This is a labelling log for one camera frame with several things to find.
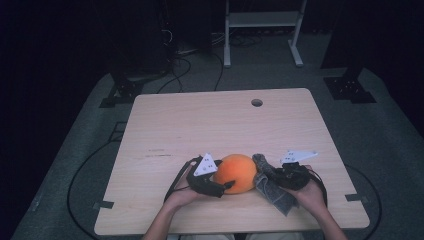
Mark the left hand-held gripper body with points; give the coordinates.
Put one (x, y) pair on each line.
(203, 181)

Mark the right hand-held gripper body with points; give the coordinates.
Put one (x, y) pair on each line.
(295, 176)

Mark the orange plush toy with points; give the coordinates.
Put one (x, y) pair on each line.
(236, 173)

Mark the grey cloth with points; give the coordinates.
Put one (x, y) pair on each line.
(275, 198)

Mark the person's left hand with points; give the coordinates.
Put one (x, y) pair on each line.
(183, 196)

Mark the person's right hand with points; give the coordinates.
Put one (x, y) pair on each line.
(310, 196)

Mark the grey tape strip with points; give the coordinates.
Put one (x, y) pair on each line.
(356, 198)
(104, 204)

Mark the black stand base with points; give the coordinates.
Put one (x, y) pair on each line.
(121, 93)
(348, 88)

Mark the white metal frame stand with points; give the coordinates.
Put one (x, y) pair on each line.
(263, 20)

